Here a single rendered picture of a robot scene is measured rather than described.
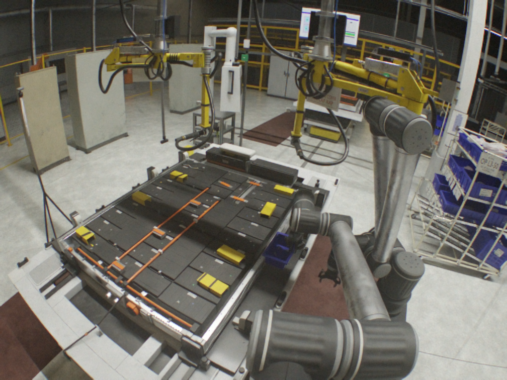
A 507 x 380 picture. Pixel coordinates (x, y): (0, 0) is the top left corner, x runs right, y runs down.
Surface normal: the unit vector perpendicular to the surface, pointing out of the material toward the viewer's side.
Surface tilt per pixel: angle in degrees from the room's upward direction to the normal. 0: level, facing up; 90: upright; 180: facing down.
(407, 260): 0
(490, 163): 90
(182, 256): 0
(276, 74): 90
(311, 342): 20
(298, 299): 0
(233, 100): 90
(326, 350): 27
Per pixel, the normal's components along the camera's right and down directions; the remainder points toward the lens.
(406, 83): -0.86, 0.20
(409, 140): -0.05, 0.55
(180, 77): -0.44, 0.43
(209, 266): 0.08, -0.85
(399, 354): -0.03, -0.40
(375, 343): 0.04, -0.70
